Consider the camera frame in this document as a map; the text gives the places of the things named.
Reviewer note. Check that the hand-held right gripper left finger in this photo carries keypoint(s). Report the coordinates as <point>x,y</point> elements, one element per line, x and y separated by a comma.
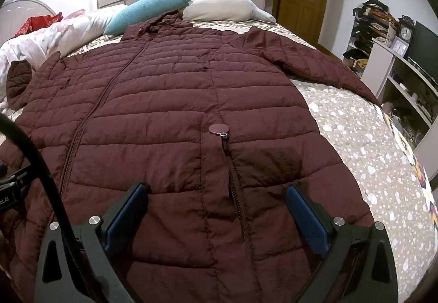
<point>123,214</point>

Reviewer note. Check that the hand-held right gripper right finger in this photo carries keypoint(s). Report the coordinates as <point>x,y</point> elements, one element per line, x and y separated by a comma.
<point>308,217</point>

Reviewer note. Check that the maroon quilted puffer jacket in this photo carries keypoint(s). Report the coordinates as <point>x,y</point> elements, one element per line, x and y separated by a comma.
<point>171,84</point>

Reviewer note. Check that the beige patterned bed quilt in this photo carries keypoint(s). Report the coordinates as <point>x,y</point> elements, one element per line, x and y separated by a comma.
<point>359,139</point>

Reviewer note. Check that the white shelf cabinet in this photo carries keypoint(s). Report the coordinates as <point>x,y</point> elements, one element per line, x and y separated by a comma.
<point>376,67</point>

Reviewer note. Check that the red cloth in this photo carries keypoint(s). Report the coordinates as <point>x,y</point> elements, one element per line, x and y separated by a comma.
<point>37,22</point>

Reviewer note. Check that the small purple desk clock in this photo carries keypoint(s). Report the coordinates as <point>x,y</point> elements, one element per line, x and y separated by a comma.
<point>399,47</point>

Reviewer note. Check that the cluttered shoe rack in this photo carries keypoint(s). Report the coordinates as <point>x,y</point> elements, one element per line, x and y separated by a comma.
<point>369,22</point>

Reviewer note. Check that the teal knitted pillow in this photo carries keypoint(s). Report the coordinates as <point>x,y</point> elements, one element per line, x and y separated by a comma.
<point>147,10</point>

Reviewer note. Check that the black flat television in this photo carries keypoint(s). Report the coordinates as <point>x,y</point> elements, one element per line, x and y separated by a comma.
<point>424,46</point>

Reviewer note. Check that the dark wooden mantel clock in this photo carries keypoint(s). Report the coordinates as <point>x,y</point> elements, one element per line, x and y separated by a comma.
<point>405,32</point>

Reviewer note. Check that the white plush pillow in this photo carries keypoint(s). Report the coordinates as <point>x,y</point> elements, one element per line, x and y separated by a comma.
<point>222,5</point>

